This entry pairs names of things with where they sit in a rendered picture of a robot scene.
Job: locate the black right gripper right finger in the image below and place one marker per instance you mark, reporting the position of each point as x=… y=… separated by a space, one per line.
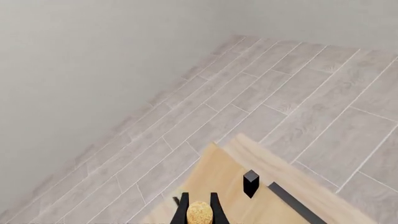
x=217 y=210

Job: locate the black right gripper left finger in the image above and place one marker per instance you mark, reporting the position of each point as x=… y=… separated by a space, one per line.
x=181 y=210

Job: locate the dark grey flat bar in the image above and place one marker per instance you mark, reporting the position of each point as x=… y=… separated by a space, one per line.
x=293 y=205

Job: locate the black square post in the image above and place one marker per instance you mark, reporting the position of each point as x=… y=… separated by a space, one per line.
x=250 y=184

